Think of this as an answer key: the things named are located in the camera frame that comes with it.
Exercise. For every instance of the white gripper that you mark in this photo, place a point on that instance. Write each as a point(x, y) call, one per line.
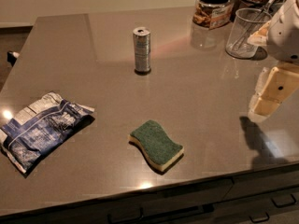
point(285, 36)

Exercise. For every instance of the green and yellow sponge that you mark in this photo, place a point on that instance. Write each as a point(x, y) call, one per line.
point(156, 146)

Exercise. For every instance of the blue chip bag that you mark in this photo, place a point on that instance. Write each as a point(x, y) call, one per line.
point(39, 128)

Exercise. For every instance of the metal whisk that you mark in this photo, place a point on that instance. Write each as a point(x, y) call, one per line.
point(251, 28)

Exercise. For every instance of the glass jar with black lid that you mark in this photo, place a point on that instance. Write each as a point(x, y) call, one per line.
point(212, 14)

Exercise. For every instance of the silver drink can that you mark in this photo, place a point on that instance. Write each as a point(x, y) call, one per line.
point(141, 37)

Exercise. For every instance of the dark object at left edge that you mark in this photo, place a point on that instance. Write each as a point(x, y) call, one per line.
point(12, 57)

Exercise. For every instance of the black drawer handle right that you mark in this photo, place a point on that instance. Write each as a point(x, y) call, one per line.
point(284, 201)

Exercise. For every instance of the black drawer handle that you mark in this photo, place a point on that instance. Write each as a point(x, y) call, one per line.
point(284, 201)
point(125, 215)
point(259, 218)

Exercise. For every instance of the black drawer handle middle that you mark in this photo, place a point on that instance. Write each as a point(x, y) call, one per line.
point(259, 218)

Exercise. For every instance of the black drawer handle left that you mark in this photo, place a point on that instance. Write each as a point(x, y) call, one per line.
point(125, 215)

